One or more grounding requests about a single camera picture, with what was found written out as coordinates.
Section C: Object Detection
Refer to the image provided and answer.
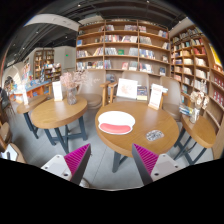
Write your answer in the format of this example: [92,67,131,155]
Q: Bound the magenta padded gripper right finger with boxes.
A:
[131,143,182,186]

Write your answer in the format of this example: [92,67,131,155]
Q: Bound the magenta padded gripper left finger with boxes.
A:
[41,143,92,186]

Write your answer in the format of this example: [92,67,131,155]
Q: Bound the patterned grey computer mouse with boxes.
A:
[146,130,164,141]

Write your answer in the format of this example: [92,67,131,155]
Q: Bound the white mouse pad red rest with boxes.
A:
[98,111,135,135]

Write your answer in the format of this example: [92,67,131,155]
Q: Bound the round wooden centre table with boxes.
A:
[95,101,179,172]

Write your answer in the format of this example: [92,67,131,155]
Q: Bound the round wooden table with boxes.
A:
[95,101,179,172]
[31,96,87,154]
[174,115,216,165]

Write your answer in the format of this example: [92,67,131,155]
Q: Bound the round wooden left table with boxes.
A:
[31,96,87,154]

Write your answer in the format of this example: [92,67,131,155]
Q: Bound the round wooden right table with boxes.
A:
[174,115,216,165]

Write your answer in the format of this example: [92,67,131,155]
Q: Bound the beige armchair right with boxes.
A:
[160,76,181,122]

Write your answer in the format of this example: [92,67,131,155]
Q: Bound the beige armchair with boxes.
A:
[77,69,109,109]
[109,71,150,103]
[160,76,181,122]

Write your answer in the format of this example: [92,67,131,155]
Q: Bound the dark book on chair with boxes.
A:
[137,86,148,100]

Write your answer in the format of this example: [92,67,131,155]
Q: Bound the beige armchair left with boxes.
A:
[77,69,109,109]

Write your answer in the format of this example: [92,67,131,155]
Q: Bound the white sign card centre table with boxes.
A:
[148,84,163,110]

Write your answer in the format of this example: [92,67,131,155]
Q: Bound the small wooden far-left table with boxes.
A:
[17,95,47,138]

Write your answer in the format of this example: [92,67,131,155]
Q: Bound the white sign card left table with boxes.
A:
[52,81,63,101]

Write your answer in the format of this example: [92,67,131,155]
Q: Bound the white framed picture on chair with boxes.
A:
[117,78,138,99]

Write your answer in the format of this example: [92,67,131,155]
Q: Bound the wooden chair lower left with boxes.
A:
[0,122,25,163]

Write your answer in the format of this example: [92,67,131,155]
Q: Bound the glass vase pink flowers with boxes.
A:
[60,70,87,105]

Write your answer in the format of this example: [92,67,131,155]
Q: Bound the glass vase dried flowers right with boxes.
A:
[190,91,209,123]

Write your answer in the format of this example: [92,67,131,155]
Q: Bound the beige armchair centre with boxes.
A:
[109,71,150,103]

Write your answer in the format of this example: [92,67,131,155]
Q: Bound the white sign card far-left table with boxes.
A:
[23,91,29,105]

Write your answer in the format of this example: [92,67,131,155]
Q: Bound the wooden bookshelf far left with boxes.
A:
[33,49,61,81]

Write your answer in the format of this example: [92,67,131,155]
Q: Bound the wooden bookshelf right wall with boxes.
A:
[170,25,224,159]

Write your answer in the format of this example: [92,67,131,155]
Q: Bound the large wooden bookshelf back wall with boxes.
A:
[76,19,171,76]

